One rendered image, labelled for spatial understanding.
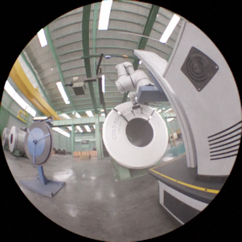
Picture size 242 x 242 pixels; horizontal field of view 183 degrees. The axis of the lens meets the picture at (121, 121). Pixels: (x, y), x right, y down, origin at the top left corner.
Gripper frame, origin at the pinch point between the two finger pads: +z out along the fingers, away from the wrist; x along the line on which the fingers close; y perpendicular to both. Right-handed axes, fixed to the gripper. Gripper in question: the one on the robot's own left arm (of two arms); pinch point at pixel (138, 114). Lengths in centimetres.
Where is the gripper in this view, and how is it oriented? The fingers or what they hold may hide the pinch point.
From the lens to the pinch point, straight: 120.0
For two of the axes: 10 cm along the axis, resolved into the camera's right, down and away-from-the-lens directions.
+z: 2.9, 9.6, 0.2
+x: -9.6, 2.9, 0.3
